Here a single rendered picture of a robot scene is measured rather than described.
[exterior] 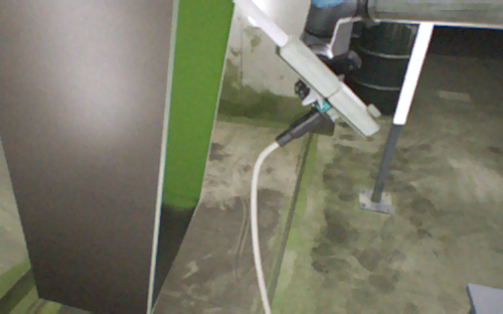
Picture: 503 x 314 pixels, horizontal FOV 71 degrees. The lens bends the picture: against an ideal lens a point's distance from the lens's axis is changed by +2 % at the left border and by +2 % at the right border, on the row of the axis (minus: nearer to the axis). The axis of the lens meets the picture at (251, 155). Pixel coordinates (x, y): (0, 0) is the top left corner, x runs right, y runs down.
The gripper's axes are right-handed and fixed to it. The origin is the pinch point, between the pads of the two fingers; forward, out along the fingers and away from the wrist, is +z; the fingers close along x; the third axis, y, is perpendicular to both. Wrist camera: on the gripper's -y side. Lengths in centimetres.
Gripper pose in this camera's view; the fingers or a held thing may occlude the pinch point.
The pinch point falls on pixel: (330, 107)
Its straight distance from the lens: 80.9
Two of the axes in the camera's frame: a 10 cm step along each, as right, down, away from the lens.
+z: -0.7, 6.9, -7.2
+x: -7.0, -5.5, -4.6
